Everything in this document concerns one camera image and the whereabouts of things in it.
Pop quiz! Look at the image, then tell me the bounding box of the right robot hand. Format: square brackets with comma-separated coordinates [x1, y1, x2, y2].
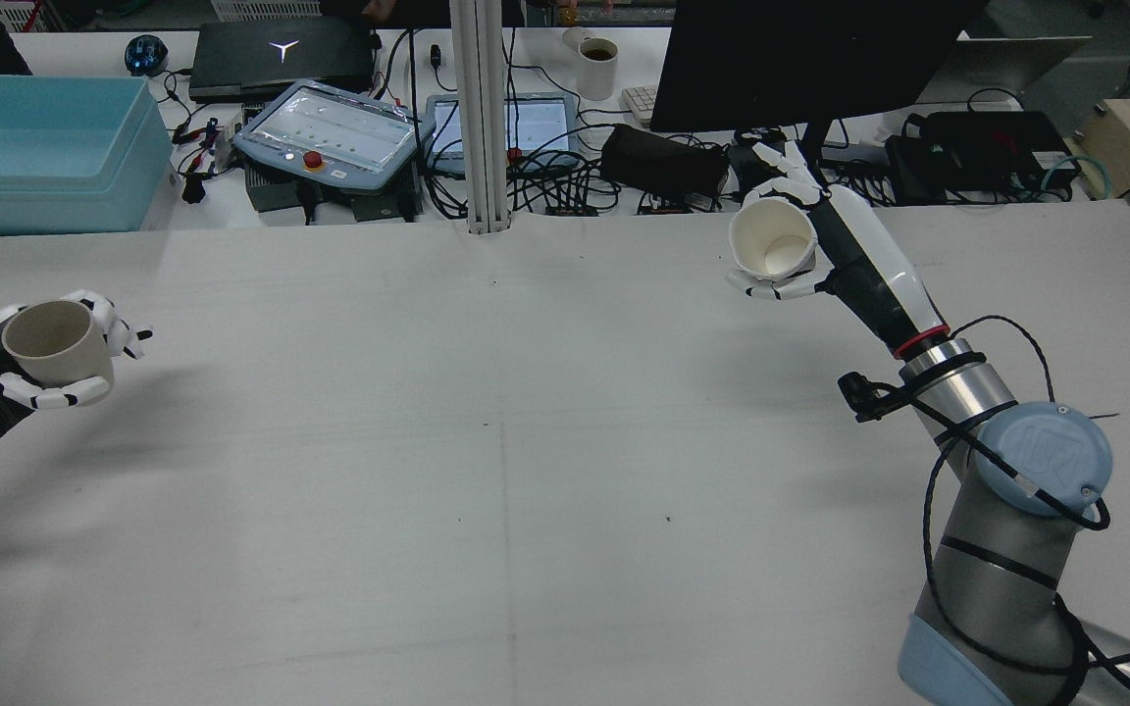
[726, 139, 950, 357]

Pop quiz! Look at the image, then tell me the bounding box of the beige paper cup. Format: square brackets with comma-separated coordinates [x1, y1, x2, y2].
[1, 299, 118, 389]

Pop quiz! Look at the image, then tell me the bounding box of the white paper cup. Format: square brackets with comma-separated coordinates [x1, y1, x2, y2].
[728, 196, 819, 283]

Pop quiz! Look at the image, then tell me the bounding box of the black power supply box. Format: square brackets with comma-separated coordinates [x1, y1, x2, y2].
[887, 110, 1081, 205]

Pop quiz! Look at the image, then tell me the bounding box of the black monitor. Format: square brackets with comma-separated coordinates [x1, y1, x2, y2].
[650, 0, 988, 210]

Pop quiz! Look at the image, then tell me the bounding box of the black pouch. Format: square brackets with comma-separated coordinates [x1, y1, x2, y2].
[600, 124, 731, 199]

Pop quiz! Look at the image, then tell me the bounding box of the light blue plastic bin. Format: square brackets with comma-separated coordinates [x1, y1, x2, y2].
[0, 75, 176, 236]

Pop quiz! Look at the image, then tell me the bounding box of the white coffee mug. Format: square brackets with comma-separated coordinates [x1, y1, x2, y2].
[577, 37, 620, 102]

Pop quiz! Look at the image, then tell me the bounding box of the white adapter block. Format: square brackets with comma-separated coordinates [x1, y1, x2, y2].
[212, 110, 244, 170]

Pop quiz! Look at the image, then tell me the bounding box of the grey tablet pendant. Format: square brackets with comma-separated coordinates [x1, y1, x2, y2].
[425, 92, 581, 177]

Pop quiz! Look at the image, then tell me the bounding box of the dark blue computer mouse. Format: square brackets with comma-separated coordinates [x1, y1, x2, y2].
[125, 34, 170, 76]

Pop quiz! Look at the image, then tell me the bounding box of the grey teach pendant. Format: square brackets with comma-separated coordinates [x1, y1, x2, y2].
[232, 78, 436, 197]

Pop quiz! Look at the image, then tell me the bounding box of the black laptop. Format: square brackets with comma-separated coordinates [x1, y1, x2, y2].
[188, 18, 382, 104]

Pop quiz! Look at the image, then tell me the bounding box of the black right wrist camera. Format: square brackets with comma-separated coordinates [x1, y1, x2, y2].
[838, 371, 904, 423]

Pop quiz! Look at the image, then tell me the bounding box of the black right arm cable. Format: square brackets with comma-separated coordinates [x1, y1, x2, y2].
[838, 314, 1130, 706]

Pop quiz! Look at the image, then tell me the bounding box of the aluminium profile post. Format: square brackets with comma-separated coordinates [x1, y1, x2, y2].
[449, 0, 512, 234]

